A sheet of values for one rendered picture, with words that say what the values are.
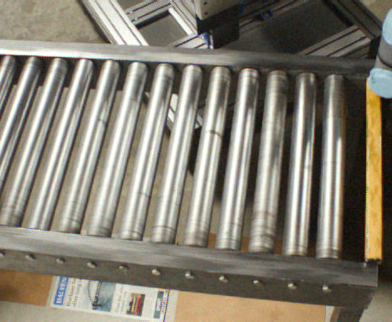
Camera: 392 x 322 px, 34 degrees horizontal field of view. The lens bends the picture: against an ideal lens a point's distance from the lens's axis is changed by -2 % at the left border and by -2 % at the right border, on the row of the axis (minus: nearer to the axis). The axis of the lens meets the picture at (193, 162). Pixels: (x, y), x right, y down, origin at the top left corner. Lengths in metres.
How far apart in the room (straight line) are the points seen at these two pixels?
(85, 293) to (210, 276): 0.93
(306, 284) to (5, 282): 1.24
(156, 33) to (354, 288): 1.44
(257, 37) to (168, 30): 0.32
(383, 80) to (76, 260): 0.71
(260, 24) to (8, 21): 1.13
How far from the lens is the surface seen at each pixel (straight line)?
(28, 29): 2.86
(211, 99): 1.43
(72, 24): 2.81
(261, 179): 1.32
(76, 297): 2.12
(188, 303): 2.06
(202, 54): 1.51
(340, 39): 2.34
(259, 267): 1.22
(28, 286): 2.19
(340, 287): 1.23
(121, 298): 2.09
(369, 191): 1.29
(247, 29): 2.36
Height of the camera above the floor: 1.93
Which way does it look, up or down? 57 degrees down
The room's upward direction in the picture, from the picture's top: 9 degrees counter-clockwise
